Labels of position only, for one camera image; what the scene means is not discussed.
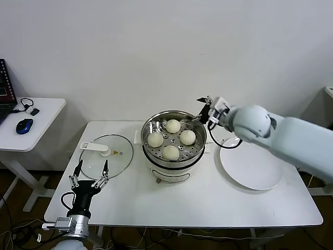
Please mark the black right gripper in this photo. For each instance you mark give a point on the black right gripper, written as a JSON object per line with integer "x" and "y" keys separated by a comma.
{"x": 208, "y": 112}

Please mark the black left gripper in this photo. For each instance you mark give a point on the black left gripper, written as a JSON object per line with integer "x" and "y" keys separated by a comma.
{"x": 82, "y": 198}

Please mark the white steamed baozi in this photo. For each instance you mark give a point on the white steamed baozi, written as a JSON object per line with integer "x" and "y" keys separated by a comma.
{"x": 187, "y": 137}
{"x": 171, "y": 152}
{"x": 173, "y": 126}
{"x": 155, "y": 139}

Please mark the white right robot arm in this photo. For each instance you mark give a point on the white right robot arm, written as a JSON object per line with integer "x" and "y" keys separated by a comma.
{"x": 286, "y": 135}

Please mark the steel perforated steamer basket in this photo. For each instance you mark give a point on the steel perforated steamer basket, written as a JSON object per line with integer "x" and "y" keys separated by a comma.
{"x": 200, "y": 145}

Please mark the white table leg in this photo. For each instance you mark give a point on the white table leg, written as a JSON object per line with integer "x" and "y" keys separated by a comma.
{"x": 100, "y": 234}
{"x": 253, "y": 239}

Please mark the white round plate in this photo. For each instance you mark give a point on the white round plate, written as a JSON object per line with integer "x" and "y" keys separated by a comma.
{"x": 247, "y": 166}

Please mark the white electric cooker base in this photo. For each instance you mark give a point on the white electric cooker base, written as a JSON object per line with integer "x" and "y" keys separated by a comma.
{"x": 169, "y": 174}

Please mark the blue computer mouse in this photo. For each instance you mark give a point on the blue computer mouse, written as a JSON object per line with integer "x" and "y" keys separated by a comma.
{"x": 24, "y": 126}

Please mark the small black device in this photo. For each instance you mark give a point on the small black device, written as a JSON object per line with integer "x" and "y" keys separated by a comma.
{"x": 34, "y": 112}

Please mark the black and red laptop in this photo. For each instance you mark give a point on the black and red laptop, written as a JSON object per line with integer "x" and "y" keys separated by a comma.
{"x": 5, "y": 109}

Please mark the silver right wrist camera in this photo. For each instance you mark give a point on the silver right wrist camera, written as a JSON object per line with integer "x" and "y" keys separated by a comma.
{"x": 220, "y": 108}

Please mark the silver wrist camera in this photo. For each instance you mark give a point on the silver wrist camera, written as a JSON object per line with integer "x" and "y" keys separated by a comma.
{"x": 220, "y": 108}
{"x": 61, "y": 223}

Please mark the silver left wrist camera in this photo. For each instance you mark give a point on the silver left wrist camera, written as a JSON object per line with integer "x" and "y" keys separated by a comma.
{"x": 61, "y": 223}

